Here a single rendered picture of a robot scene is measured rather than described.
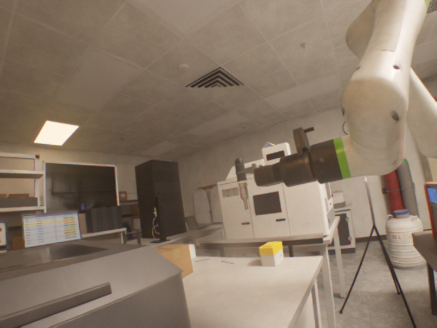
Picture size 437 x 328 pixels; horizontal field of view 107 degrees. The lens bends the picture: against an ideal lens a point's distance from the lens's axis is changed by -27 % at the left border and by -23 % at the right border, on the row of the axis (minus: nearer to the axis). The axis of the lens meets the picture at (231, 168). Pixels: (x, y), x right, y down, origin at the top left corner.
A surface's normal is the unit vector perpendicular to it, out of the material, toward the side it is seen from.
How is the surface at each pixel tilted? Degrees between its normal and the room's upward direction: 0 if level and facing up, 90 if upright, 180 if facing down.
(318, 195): 90
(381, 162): 144
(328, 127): 90
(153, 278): 51
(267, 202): 90
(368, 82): 74
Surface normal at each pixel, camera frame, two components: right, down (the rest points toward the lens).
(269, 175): -0.23, -0.15
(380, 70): -0.32, -0.56
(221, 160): -0.54, -0.04
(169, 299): 0.83, -0.21
